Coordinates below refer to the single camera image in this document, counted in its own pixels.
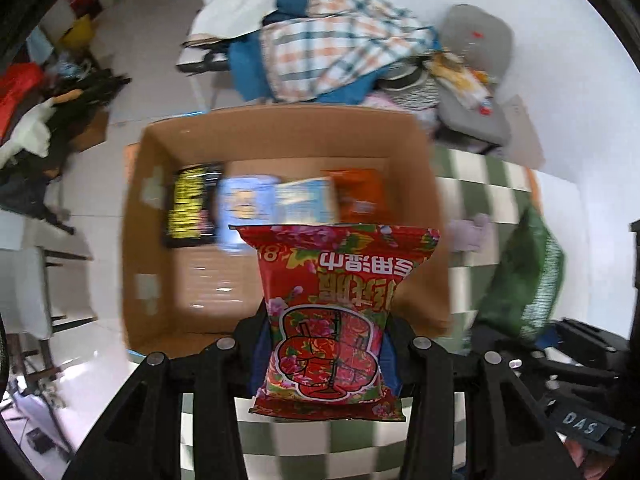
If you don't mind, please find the red floral wipes pack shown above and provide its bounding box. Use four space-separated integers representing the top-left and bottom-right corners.
236 224 439 422

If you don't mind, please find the green snack pack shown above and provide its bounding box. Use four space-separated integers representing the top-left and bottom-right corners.
475 206 565 344

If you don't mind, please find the black yellow wipes pack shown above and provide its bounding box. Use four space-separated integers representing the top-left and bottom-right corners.
164 162 224 248

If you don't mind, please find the light blue tissue pack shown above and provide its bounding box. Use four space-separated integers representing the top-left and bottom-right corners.
217 174 280 252

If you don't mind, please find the white blue tissue pack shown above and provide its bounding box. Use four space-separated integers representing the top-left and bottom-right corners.
274 177 340 226

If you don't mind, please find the orange snack pack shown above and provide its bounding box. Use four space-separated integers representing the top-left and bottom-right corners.
323 168 390 223

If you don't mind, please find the open cardboard box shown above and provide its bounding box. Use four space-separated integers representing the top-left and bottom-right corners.
122 105 446 358

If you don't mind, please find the lavender cloth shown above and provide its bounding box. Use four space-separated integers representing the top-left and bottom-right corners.
447 214 492 252

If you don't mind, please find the blue quilt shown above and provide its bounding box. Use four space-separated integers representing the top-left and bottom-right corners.
229 0 440 104

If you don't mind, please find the small brown cardboard box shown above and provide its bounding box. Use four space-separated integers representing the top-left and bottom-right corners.
70 108 110 153

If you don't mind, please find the black white patterned bag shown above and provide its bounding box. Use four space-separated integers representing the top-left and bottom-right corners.
376 62 439 112

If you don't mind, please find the white goose plush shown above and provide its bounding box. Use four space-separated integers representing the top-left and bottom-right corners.
0 89 84 168

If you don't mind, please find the plaid blanket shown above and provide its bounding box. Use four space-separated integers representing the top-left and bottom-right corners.
259 0 438 102

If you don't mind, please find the red plastic bag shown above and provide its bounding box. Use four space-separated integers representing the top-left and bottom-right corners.
0 62 44 140

